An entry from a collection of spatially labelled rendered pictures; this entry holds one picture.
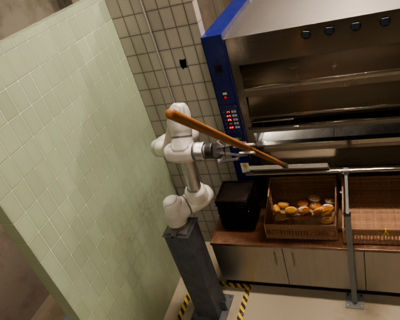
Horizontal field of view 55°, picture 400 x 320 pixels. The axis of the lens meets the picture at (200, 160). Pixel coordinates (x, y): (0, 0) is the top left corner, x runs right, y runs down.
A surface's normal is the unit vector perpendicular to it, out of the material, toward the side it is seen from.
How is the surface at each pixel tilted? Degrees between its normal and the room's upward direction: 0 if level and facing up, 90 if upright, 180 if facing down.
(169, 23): 90
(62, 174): 90
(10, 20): 90
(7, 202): 90
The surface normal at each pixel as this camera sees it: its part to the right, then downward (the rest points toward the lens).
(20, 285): 0.91, -0.02
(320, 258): -0.30, 0.58
